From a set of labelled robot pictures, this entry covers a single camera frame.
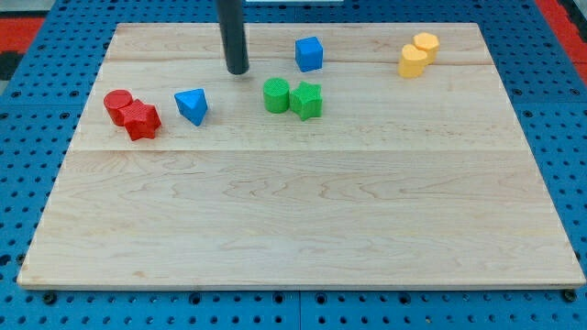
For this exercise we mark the green star block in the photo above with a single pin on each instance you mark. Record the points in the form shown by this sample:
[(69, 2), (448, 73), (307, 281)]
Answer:
[(306, 100)]

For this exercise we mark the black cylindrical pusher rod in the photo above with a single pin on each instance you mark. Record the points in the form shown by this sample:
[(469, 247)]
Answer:
[(231, 23)]

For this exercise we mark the red cylinder block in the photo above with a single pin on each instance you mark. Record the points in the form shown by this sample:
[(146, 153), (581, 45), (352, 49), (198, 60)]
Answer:
[(114, 102)]

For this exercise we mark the yellow hexagon block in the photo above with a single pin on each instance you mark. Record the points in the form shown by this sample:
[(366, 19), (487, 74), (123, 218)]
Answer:
[(428, 43)]

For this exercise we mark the blue cube block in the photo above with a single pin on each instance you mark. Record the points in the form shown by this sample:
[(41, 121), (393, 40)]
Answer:
[(309, 54)]

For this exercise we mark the red star block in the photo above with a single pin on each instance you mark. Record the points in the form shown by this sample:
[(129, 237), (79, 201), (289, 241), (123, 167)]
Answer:
[(140, 120)]

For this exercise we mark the green cylinder block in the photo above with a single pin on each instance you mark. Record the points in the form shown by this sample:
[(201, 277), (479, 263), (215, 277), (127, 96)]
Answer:
[(276, 95)]

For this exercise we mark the light wooden board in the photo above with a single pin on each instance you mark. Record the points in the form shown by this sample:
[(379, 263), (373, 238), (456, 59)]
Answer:
[(403, 184)]

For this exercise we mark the blue triangular prism block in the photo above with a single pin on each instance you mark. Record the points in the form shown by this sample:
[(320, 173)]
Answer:
[(192, 105)]

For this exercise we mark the yellow heart block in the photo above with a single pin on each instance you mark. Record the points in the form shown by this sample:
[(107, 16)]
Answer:
[(412, 61)]

